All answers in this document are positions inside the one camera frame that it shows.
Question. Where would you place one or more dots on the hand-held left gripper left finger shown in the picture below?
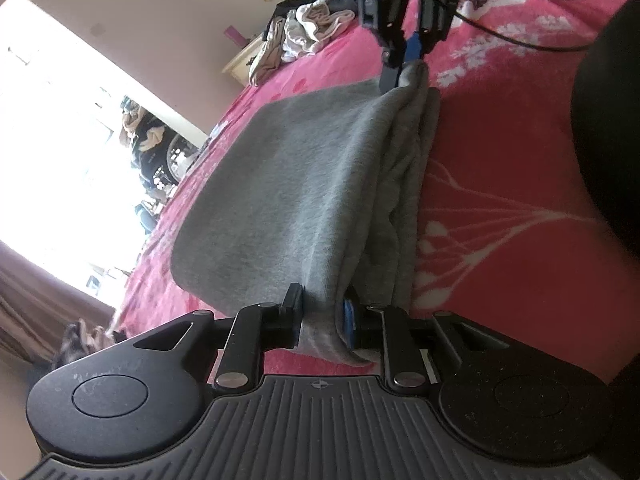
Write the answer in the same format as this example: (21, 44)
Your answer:
(294, 320)

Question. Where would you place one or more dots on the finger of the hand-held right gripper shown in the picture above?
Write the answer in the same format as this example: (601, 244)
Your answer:
(392, 67)
(415, 49)

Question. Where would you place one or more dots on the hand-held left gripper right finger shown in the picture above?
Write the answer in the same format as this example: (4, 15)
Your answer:
(350, 322)

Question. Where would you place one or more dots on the grey pants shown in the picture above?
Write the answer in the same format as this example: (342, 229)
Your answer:
(300, 185)

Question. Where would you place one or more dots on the white crumpled garment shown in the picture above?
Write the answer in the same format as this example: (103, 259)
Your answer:
(315, 30)

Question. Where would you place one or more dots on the pink floral blanket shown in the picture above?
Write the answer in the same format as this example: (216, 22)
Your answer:
(500, 135)

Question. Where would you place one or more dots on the cream nightstand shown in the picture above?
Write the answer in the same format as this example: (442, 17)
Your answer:
(240, 65)

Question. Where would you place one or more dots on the beige knit sweater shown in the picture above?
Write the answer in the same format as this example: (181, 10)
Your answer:
(97, 337)

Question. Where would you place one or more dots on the black wheelchair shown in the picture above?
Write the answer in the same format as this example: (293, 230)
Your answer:
(150, 160)

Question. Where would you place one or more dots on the black white plaid shirt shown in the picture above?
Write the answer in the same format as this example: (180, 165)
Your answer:
(75, 347)

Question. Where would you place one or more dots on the beige cloth bundle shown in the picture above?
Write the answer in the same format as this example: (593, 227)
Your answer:
(137, 127)

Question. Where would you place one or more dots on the grey-brown curtain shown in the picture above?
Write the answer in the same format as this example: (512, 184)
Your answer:
(40, 300)

